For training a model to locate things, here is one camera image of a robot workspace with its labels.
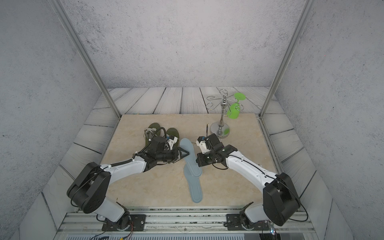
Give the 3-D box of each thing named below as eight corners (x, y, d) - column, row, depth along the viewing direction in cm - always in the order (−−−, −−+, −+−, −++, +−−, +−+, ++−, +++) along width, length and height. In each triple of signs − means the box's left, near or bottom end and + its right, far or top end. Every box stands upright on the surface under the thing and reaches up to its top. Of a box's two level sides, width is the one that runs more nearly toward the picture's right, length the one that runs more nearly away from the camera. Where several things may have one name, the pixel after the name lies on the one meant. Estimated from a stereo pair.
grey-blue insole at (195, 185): (193, 204, 81) (193, 198, 73) (184, 173, 92) (183, 165, 84) (204, 200, 82) (205, 193, 74) (193, 170, 94) (193, 162, 86)
